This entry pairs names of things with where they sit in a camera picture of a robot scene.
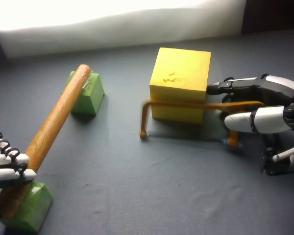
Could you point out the dark background panel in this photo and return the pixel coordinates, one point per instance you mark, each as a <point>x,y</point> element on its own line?
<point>272,12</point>

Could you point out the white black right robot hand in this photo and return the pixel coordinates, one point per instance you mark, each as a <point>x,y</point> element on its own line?
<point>267,118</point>

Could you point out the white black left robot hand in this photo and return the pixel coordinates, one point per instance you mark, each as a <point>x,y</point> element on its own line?
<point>2,171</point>

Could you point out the orange toy hacksaw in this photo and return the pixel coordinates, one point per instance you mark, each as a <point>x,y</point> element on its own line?
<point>144,117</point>

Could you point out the round wooden rod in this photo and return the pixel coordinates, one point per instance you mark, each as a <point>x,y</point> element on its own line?
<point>63,102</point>

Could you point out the grey table cloth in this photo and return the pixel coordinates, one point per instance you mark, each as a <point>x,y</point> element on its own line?
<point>147,183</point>

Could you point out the green wedge block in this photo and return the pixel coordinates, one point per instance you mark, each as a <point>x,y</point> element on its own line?
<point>90,98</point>
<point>31,210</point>

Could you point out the white backdrop sheet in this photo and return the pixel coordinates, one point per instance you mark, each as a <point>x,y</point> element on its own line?
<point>112,29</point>

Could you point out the yellow wooden block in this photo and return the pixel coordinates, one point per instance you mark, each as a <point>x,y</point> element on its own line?
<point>181,68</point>

